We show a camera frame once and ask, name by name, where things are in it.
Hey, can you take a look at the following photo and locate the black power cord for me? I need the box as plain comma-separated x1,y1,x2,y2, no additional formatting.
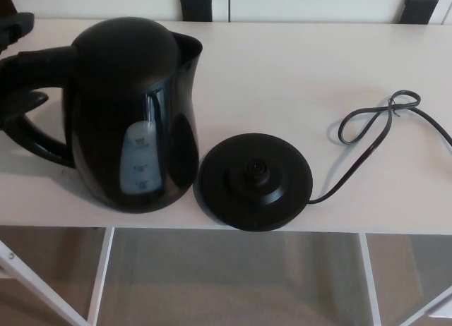
307,90,452,204

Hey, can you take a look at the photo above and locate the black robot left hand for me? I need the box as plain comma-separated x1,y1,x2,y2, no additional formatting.
0,11,49,129

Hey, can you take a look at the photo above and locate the black chair back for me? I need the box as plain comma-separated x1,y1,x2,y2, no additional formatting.
403,0,440,25
179,0,213,23

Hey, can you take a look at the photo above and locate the white metal table leg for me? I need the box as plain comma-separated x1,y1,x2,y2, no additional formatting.
357,232,386,326
85,227,116,326
431,296,452,326
0,239,73,326

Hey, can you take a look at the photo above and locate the black round kettle base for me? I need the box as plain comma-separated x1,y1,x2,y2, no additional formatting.
198,133,314,232

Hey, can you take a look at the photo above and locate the black electric kettle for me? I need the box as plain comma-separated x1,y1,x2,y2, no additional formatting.
0,18,204,211

